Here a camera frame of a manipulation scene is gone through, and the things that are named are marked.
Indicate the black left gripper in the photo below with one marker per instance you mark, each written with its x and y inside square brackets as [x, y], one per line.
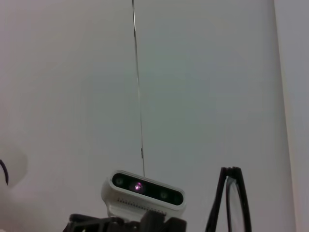
[135, 226]

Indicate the black thin-frame glasses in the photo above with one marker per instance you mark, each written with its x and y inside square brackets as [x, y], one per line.
[230, 171]

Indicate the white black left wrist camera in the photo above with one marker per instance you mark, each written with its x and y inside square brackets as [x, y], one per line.
[144, 191]

